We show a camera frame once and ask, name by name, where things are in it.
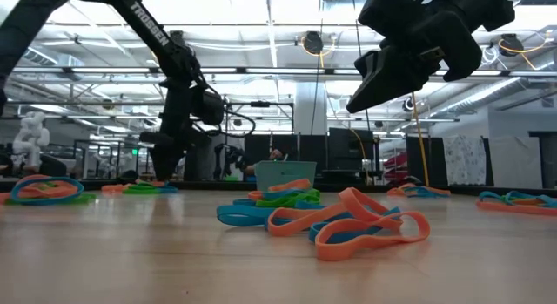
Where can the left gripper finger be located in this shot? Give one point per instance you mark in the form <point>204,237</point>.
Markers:
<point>180,153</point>
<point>163,162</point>

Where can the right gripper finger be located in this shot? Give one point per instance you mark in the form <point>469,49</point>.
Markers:
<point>463,47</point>
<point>391,84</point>

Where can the rubber bands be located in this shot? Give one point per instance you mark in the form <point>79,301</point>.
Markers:
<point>278,194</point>

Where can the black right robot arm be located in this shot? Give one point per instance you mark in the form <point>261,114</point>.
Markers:
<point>500,8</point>

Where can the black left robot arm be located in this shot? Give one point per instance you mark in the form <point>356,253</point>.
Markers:
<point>148,27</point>

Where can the black background robot arm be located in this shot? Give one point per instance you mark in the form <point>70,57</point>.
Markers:
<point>228,158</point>

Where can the black cabinet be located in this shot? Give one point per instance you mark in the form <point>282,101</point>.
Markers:
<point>348,149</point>

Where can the red object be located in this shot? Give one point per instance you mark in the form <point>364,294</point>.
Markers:
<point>396,166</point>

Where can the black partition panel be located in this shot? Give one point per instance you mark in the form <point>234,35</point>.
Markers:
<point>424,160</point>
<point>304,149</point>

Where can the white building column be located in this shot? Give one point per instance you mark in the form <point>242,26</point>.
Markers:
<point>311,108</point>

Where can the person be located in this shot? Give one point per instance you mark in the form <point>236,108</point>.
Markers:
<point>275,155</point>

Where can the white patterned cloth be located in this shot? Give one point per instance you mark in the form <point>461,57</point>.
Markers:
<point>463,160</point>

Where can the plain white cloth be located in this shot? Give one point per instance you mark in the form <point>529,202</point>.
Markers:
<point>515,162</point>

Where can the white humanoid robot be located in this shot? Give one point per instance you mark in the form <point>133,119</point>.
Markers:
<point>30,138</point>

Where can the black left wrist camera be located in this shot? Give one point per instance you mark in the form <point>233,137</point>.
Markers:
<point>208,107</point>

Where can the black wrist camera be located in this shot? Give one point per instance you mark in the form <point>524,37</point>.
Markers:
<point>387,12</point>
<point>208,107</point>

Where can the black aluminium table frame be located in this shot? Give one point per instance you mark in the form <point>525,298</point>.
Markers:
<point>204,185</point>

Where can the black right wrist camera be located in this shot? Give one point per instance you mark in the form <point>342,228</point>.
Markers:
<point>387,12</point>

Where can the silver ceiling duct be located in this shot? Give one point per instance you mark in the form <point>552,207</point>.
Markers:
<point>478,99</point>

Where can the black workstation frame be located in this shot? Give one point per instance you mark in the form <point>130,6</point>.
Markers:
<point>111,141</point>

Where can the black gantry frame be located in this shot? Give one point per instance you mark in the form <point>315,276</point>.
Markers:
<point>260,104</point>

